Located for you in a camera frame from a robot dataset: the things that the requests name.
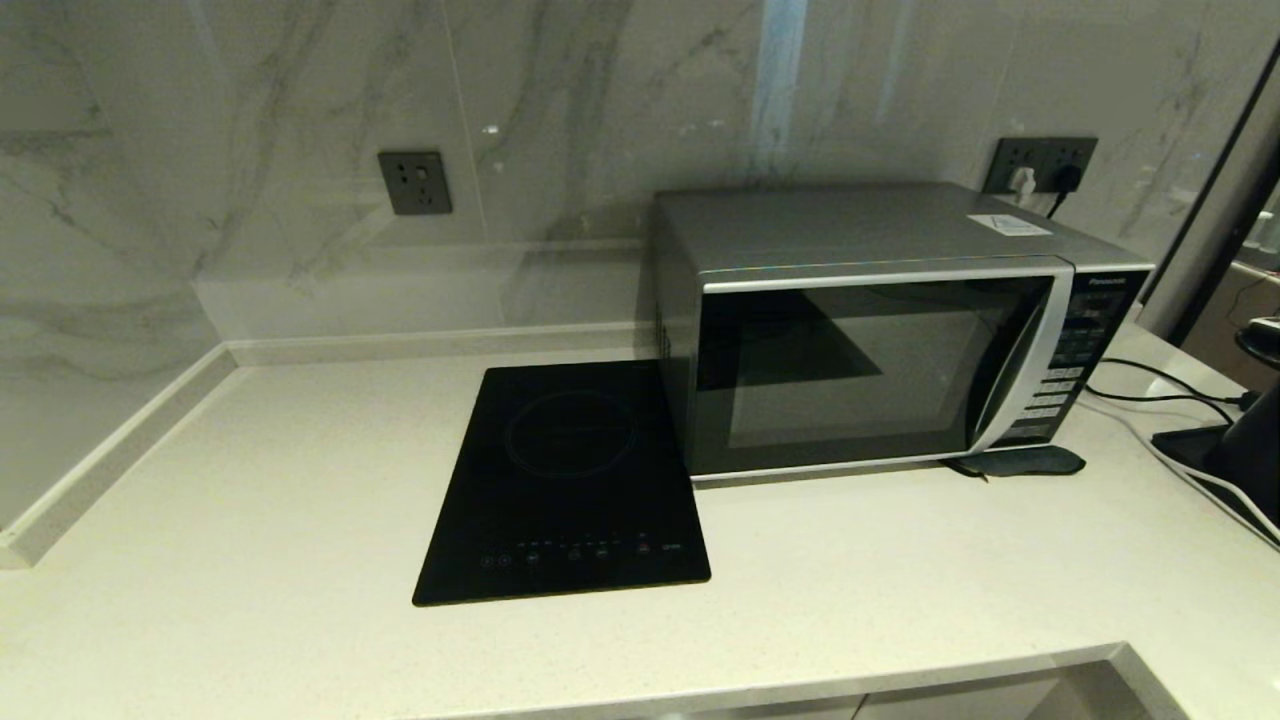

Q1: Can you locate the silver microwave oven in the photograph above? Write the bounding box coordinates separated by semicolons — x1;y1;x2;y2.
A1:
652;183;1157;488

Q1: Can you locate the black induction cooktop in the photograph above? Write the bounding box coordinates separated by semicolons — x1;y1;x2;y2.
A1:
412;360;713;608

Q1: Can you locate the white sticker label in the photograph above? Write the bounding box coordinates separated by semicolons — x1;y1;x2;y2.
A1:
967;213;1054;238

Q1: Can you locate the dark grey foot mat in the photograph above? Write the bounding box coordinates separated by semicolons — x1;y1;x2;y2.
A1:
945;446;1088;483

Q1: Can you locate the black power plug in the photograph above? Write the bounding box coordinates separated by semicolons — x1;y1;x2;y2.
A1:
1047;165;1084;216

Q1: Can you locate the grey single wall socket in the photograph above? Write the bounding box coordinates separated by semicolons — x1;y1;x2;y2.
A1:
378;150;453;216

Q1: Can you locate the grey double wall socket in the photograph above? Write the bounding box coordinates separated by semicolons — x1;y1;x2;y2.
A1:
983;137;1099;196

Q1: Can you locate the thin black cable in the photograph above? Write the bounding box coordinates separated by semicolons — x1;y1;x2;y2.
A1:
1100;357;1236;421
1085;390;1261;409

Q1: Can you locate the white power cable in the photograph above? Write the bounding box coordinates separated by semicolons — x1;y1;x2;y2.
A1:
1078;405;1280;549

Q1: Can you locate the black stand base with cables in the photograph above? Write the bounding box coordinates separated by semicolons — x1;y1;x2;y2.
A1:
1152;425;1280;546

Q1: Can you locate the dark vertical frame post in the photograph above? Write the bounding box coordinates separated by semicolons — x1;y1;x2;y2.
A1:
1135;45;1280;346

